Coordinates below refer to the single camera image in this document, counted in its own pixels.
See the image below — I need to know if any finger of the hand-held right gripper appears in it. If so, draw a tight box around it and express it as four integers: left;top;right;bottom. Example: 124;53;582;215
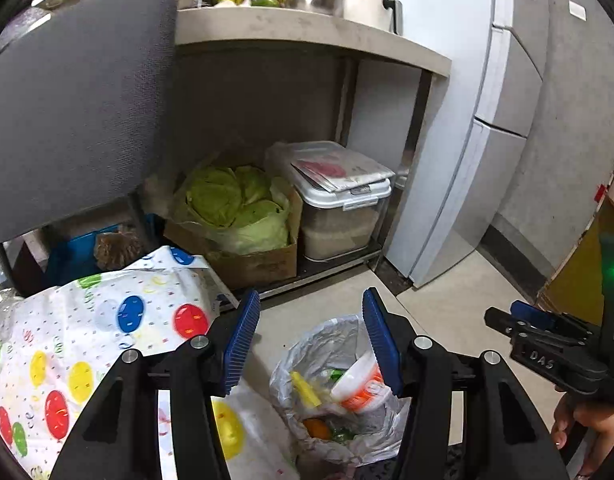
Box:
484;306;554;338
510;300;598;334

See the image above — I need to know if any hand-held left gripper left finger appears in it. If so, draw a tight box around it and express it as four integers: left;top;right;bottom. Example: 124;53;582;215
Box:
49;289;262;480

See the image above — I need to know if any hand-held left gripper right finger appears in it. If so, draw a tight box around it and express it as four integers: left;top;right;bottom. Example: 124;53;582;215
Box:
362;287;570;480

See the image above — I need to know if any orange white noodle cup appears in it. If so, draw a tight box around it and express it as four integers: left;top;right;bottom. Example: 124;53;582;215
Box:
329;350;403;413

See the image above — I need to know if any clear trash bag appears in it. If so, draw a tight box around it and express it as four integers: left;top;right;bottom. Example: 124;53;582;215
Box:
268;314;413;468

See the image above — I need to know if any person's right hand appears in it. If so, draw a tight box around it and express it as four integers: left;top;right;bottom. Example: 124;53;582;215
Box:
552;392;614;480

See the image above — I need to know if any yellow cardboard board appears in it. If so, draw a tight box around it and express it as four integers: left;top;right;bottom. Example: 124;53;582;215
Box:
536;135;614;321

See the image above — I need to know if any cardboard box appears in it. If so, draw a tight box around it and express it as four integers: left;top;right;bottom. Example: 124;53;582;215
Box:
163;157;304;291

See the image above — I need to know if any orange fruit peel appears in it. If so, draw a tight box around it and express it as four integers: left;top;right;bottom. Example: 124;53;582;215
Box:
303;417;333;441

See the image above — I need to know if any clear rice storage container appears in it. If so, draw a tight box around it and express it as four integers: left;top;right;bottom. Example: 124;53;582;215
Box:
272;140;397;263

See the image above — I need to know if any green cabbage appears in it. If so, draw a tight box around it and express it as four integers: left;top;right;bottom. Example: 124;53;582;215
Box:
179;164;292;256

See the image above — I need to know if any brown dried bundle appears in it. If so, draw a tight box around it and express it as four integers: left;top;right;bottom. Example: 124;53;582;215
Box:
94;232;146;272

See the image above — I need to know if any balloon print tablecloth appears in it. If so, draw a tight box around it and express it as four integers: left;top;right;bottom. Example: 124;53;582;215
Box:
0;245;298;480

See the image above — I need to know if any flat pink plastic packet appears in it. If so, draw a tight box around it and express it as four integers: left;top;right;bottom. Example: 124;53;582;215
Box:
289;152;395;193

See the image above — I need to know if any blue plastic crate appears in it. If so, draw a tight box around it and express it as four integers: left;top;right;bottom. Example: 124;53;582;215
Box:
46;230;138;286

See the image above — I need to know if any white refrigerator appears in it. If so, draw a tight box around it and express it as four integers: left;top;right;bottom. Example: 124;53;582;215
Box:
384;0;550;288

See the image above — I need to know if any grey fabric chair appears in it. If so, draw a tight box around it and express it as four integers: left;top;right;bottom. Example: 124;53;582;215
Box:
0;0;179;246

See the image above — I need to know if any beige kitchen counter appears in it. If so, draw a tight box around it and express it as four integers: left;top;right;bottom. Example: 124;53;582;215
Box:
174;6;453;78

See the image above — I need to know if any steel bowl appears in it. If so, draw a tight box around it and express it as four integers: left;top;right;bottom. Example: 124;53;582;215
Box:
285;0;344;16

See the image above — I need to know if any steel shelf frame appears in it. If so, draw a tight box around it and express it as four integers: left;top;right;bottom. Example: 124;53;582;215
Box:
214;57;434;311

